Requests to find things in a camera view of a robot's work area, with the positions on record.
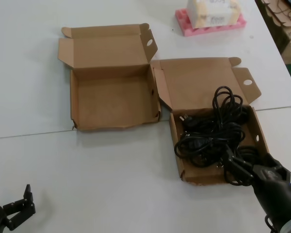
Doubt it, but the stack of cut cardboard sheets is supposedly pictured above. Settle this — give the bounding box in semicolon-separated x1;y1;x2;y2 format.
255;0;291;34

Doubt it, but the black power cord with loops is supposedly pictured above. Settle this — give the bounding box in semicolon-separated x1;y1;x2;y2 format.
178;86;251;136

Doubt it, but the white and yellow package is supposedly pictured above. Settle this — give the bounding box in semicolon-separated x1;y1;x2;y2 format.
186;0;242;29

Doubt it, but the empty open cardboard box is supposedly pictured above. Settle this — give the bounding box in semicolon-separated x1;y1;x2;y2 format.
57;23;162;133

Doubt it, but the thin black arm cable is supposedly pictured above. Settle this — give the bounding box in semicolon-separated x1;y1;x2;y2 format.
264;215;283;231

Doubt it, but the open cardboard box holding cords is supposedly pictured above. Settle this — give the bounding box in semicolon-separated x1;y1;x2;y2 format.
150;57;270;187

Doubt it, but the pink foam tray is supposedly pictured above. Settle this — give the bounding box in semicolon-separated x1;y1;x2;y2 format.
175;6;248;37

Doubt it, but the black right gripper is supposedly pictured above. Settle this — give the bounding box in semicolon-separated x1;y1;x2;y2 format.
223;147;291;188

